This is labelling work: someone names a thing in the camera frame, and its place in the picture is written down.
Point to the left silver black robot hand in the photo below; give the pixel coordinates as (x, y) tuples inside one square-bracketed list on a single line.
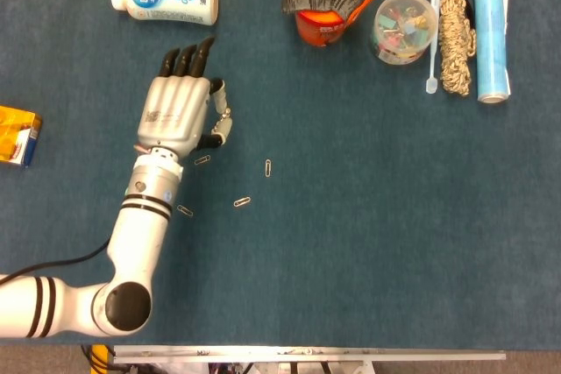
[(173, 115)]

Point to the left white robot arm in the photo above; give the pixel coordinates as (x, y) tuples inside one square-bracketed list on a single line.
[(136, 238)]

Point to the clear tub of binder clips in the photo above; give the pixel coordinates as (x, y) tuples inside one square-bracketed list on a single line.
[(403, 28)]

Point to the silver paper clip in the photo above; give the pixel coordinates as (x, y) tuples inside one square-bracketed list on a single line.
[(242, 202), (202, 160), (267, 168), (184, 210)]

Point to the white blue milk bottle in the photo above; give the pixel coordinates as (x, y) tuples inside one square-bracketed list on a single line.
[(175, 2)]

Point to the yellow blue carton box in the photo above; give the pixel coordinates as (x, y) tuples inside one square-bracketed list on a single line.
[(15, 137)]

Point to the red paper cup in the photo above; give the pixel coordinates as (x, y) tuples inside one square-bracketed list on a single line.
[(322, 32)]

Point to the blue felt table cover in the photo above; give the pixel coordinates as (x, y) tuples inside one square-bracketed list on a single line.
[(350, 225)]

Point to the small white plastic spoon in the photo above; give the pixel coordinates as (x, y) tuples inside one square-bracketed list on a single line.
[(431, 85)]

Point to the light blue film roll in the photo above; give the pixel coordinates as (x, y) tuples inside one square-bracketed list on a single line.
[(488, 32)]

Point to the aluminium rail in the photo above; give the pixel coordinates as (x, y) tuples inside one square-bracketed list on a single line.
[(307, 353)]

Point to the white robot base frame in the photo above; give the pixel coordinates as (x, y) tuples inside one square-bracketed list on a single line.
[(289, 367)]

